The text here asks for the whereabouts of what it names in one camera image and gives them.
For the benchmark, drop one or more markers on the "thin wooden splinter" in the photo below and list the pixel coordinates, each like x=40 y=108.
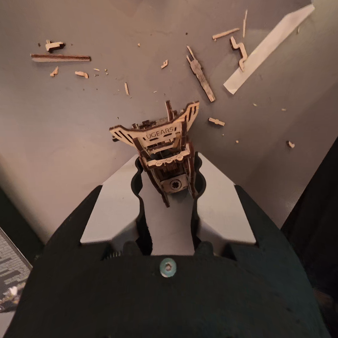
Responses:
x=245 y=23

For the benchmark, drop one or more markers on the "pegged wooden scrap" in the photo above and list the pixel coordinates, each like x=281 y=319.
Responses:
x=216 y=121

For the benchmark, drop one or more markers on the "hooked wooden chip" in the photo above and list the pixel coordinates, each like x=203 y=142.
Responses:
x=164 y=64

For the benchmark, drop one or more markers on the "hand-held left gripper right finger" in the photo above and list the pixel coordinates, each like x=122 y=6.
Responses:
x=224 y=211

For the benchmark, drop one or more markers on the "wooden model assembly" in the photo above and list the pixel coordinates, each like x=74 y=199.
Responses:
x=158 y=137

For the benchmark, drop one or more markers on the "person's dark trousers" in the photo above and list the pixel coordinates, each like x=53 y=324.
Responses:
x=316 y=211

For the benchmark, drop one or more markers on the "dark forked wooden strip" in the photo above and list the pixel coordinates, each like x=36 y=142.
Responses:
x=202 y=76

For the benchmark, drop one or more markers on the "zigzag wooden piece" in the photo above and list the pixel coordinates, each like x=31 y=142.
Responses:
x=240 y=54

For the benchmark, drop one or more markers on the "small wooden chip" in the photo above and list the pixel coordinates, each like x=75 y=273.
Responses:
x=126 y=88
x=290 y=144
x=81 y=74
x=54 y=71

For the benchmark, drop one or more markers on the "short wooden stick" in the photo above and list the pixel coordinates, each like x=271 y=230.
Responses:
x=225 y=34

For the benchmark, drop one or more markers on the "white paper strip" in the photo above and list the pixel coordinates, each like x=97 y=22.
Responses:
x=264 y=50

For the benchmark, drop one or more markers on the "long dark wooden stick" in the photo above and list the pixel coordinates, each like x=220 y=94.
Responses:
x=60 y=58

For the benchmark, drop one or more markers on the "notched wooden scrap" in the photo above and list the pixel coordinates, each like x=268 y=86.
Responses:
x=54 y=46

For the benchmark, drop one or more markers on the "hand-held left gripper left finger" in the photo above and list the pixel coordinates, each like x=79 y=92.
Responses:
x=111 y=211

